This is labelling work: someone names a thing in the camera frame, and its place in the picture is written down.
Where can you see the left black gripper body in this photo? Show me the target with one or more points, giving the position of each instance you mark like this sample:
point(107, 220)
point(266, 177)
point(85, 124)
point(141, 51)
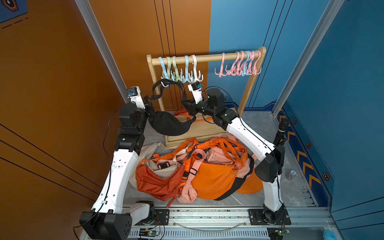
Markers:
point(148, 109)

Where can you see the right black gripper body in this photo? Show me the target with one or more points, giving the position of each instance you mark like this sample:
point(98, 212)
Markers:
point(196, 108)

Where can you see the black strap bag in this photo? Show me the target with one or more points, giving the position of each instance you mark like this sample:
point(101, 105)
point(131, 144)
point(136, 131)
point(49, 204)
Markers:
point(163, 122)

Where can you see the beige crescent bag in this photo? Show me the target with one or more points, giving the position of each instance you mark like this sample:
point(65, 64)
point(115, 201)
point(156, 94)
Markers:
point(160, 159)

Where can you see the orange crescent bag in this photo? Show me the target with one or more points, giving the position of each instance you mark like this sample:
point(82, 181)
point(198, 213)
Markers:
point(252, 185)
point(213, 180)

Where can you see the black crescent bag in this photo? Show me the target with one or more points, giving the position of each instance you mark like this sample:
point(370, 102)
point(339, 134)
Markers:
point(238, 182)

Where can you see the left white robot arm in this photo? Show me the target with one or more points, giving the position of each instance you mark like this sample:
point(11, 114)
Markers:
point(107, 219)

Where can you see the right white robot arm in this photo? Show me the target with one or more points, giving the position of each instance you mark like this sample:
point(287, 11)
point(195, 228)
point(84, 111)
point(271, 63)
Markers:
point(270, 155)

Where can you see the dark orange waist bag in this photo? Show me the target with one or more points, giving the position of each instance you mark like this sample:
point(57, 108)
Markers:
point(183, 116)

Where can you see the light blue hook leftmost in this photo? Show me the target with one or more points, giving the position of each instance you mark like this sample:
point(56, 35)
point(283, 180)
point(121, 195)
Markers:
point(166, 73)

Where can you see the pink hook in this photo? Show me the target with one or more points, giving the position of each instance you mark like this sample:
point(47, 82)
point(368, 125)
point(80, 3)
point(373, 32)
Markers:
point(254, 56)
point(257, 63)

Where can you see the pink hook rightmost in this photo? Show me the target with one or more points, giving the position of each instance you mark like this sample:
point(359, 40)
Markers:
point(257, 63)

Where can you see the wooden clothes rack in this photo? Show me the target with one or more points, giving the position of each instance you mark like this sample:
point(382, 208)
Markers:
point(201, 131)

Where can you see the small clear cup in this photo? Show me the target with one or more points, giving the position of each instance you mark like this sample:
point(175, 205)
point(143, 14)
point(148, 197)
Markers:
point(290, 174)

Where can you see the green circuit board left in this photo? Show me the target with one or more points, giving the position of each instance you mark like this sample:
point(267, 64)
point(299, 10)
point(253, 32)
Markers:
point(148, 234)

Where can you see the circuit board right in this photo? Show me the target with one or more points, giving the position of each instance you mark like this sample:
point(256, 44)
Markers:
point(277, 234)

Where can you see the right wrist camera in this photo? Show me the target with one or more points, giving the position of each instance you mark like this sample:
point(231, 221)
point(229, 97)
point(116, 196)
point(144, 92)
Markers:
point(196, 90)

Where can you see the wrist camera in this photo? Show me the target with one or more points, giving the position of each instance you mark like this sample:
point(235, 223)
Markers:
point(196, 90)
point(134, 94)

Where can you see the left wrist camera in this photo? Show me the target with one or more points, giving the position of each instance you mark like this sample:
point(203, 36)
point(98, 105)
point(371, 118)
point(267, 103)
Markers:
point(134, 94)

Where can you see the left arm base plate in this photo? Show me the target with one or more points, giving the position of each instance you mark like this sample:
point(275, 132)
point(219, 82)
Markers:
point(162, 217)

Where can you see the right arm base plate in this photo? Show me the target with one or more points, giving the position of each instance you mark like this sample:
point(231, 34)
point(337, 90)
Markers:
point(267, 217)

